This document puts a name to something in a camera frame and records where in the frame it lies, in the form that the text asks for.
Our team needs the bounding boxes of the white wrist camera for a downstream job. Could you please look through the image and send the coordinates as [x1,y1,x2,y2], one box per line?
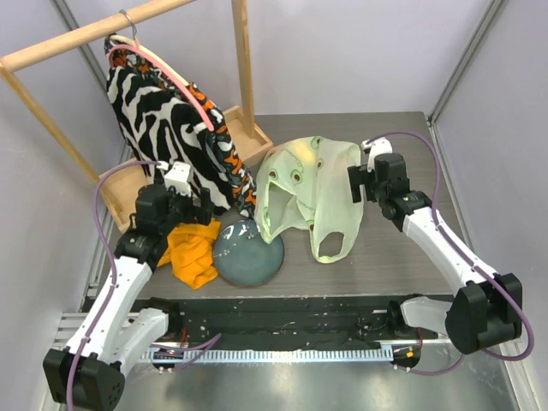
[161,161,192,197]
[360,137,393,171]

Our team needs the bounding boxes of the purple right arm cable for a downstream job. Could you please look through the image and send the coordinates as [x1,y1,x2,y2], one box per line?
[361,130,536,378]

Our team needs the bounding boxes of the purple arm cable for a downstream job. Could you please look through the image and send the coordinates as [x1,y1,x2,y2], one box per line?
[63,160,223,406]
[361,130,536,378]

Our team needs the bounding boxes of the light green plastic bag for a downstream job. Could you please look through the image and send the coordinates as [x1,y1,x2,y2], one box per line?
[254,135,364,264]

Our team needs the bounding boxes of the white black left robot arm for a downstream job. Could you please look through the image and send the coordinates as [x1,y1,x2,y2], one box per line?
[43,184,213,410]

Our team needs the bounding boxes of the black white zebra garment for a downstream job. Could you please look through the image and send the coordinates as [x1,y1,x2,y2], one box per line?
[107,67,235,215]

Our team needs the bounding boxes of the pink clothes hanger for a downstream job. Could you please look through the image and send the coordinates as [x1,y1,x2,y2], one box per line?
[109,34,214,132]

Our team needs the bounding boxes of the wooden clothes rack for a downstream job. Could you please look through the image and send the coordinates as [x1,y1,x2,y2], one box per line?
[1,1,272,230]

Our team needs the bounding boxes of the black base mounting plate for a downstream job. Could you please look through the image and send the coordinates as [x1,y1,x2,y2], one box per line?
[160,296,437,351]

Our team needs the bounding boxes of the orange cloth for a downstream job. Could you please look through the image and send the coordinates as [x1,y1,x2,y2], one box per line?
[158,218,221,290]

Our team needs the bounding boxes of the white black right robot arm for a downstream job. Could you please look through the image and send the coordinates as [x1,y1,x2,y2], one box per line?
[348,153,522,354]

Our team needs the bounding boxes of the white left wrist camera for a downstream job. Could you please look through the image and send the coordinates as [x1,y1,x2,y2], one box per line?
[161,161,192,197]

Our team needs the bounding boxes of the blue ceramic plate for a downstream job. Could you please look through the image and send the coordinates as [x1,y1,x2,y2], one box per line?
[213,219,285,287]

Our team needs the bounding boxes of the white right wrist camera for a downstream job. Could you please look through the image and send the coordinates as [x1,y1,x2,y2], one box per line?
[360,137,393,171]

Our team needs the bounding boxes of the white slotted cable duct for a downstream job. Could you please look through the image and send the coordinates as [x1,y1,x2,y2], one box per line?
[143,346,395,365]

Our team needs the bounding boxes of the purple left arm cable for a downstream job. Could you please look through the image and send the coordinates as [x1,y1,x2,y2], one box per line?
[63,160,223,406]

